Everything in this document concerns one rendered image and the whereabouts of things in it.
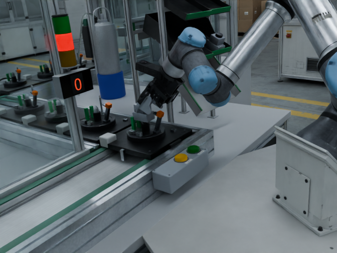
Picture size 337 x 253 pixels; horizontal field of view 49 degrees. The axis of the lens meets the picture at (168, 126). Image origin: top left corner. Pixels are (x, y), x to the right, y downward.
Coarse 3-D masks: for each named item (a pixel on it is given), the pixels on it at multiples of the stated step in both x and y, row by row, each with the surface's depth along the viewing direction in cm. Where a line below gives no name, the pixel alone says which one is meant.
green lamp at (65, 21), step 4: (68, 16) 111; (52, 20) 110; (56, 20) 109; (60, 20) 109; (64, 20) 109; (68, 20) 111; (56, 24) 109; (60, 24) 109; (64, 24) 109; (68, 24) 111; (56, 28) 110; (60, 28) 109; (64, 28) 110; (68, 28) 111; (56, 32) 110; (60, 32) 110; (64, 32) 110; (68, 32) 111
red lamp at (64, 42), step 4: (56, 36) 111; (60, 36) 110; (64, 36) 110; (68, 36) 111; (56, 40) 112; (60, 40) 111; (64, 40) 111; (68, 40) 111; (72, 40) 113; (60, 44) 111; (64, 44) 111; (68, 44) 112; (72, 44) 113; (60, 48) 112; (64, 48) 112; (68, 48) 112; (72, 48) 113
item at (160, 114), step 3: (159, 111) 125; (162, 111) 125; (156, 114) 125; (159, 114) 124; (162, 114) 125; (159, 117) 125; (156, 120) 126; (159, 120) 126; (156, 123) 127; (159, 123) 127; (156, 126) 127; (159, 126) 128; (156, 129) 128
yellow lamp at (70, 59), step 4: (60, 52) 112; (64, 52) 112; (68, 52) 112; (72, 52) 113; (60, 56) 113; (64, 56) 112; (68, 56) 113; (72, 56) 113; (60, 60) 114; (64, 60) 113; (68, 60) 113; (72, 60) 114; (64, 64) 113; (68, 64) 113; (72, 64) 114; (76, 64) 115
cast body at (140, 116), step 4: (132, 112) 133; (140, 112) 128; (144, 112) 127; (152, 112) 129; (136, 116) 130; (140, 116) 129; (144, 116) 127; (148, 116) 128; (152, 116) 129; (140, 120) 129; (144, 120) 128; (148, 120) 128
